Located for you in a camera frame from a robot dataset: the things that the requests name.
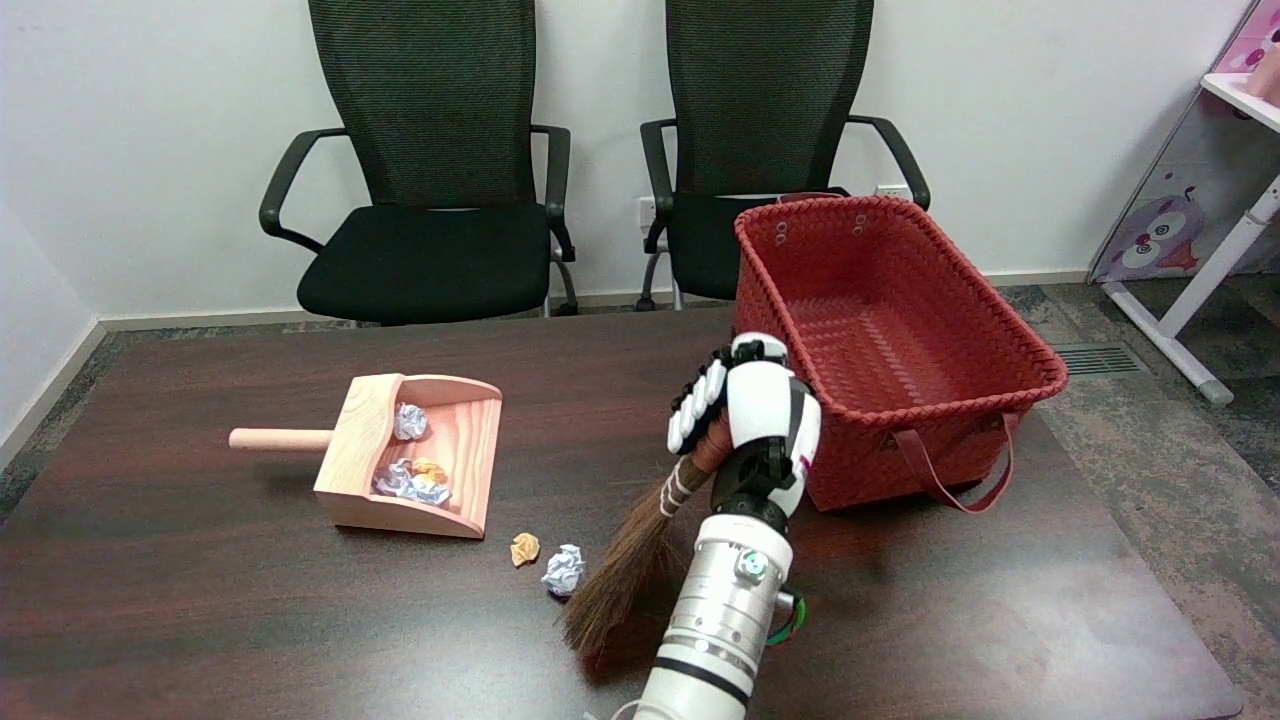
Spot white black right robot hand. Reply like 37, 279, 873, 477
666, 333, 823, 521

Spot brown straw hand broom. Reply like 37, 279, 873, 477
560, 415, 736, 666

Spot wooden dustpan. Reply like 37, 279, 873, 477
228, 373, 503, 540

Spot red woven basket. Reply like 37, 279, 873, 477
732, 193, 1069, 515

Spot black mesh office chair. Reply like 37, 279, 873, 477
638, 0, 933, 311
258, 0, 581, 327

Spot grey floor vent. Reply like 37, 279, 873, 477
1050, 342, 1151, 378

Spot pink owl print shelf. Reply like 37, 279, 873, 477
1088, 0, 1280, 284

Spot pink cylindrical container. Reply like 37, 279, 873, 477
1245, 45, 1280, 106

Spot green robot cable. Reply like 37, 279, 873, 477
768, 597, 807, 646

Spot white desk leg frame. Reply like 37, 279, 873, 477
1103, 175, 1280, 406

